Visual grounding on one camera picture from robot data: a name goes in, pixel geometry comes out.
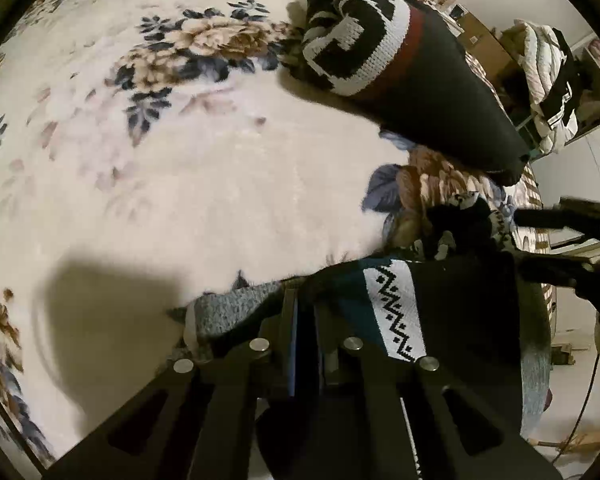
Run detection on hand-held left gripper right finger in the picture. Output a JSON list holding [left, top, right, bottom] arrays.
[[312, 301, 564, 480]]

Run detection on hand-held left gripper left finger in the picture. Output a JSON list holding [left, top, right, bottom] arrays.
[[44, 287, 301, 480]]

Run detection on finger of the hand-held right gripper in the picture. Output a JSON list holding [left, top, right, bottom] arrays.
[[512, 251, 600, 308], [512, 197, 600, 235]]

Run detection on black zigzag striped knit sweater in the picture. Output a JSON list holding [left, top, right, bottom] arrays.
[[167, 194, 553, 480]]

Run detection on wooden stick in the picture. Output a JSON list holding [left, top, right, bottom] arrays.
[[530, 430, 600, 452]]

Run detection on white quilt pile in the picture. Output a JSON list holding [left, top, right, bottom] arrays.
[[514, 19, 582, 155]]

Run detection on black white patterned knit garment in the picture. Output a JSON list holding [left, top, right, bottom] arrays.
[[279, 0, 531, 188]]

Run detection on cardboard box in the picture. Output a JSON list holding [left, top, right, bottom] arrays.
[[455, 9, 515, 81]]

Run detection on floral blanket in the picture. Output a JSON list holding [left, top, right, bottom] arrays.
[[0, 0, 558, 467]]

